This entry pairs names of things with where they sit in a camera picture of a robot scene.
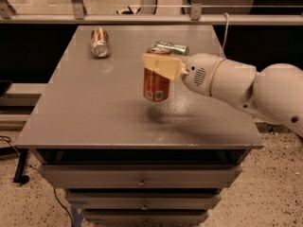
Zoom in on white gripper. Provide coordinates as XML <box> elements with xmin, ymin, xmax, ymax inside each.
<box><xmin>142</xmin><ymin>53</ymin><xmax>224</xmax><ymax>96</ymax></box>

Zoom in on red coke can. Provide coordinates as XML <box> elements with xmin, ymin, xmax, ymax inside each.
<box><xmin>142</xmin><ymin>46</ymin><xmax>172</xmax><ymax>103</ymax></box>

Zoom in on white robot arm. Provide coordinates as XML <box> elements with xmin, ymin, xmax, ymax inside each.
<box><xmin>142</xmin><ymin>53</ymin><xmax>303</xmax><ymax>136</ymax></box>

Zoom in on green soda can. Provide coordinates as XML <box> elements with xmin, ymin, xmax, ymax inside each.
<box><xmin>152</xmin><ymin>41</ymin><xmax>189</xmax><ymax>56</ymax></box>

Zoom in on copper brown soda can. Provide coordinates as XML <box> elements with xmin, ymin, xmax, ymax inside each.
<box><xmin>91</xmin><ymin>27</ymin><xmax>110</xmax><ymax>58</ymax></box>

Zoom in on grey metal railing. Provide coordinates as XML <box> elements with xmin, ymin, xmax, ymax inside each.
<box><xmin>0</xmin><ymin>0</ymin><xmax>303</xmax><ymax>26</ymax></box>

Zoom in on grey drawer cabinet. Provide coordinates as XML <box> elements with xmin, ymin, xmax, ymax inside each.
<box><xmin>15</xmin><ymin>24</ymin><xmax>264</xmax><ymax>227</ymax></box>

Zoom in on top grey drawer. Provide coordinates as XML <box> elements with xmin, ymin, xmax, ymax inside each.
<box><xmin>39</xmin><ymin>165</ymin><xmax>241</xmax><ymax>189</ymax></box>

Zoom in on grey drawer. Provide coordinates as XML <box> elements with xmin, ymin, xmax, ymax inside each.
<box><xmin>83</xmin><ymin>210</ymin><xmax>208</xmax><ymax>224</ymax></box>
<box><xmin>66</xmin><ymin>189</ymin><xmax>221</xmax><ymax>211</ymax></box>
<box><xmin>39</xmin><ymin>165</ymin><xmax>241</xmax><ymax>189</ymax></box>

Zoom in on middle grey drawer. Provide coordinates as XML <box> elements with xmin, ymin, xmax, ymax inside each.
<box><xmin>66</xmin><ymin>189</ymin><xmax>221</xmax><ymax>211</ymax></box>

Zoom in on black stand leg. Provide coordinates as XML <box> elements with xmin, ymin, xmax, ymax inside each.
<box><xmin>13</xmin><ymin>148</ymin><xmax>29</xmax><ymax>184</ymax></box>

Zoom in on bottom grey drawer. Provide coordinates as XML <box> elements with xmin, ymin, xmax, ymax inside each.
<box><xmin>83</xmin><ymin>210</ymin><xmax>208</xmax><ymax>224</ymax></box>

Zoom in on white hanging cable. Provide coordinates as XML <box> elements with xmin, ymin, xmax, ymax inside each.
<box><xmin>221</xmin><ymin>12</ymin><xmax>231</xmax><ymax>51</ymax></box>

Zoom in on black floor cable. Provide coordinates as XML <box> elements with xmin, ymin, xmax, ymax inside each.
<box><xmin>52</xmin><ymin>187</ymin><xmax>75</xmax><ymax>227</ymax></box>

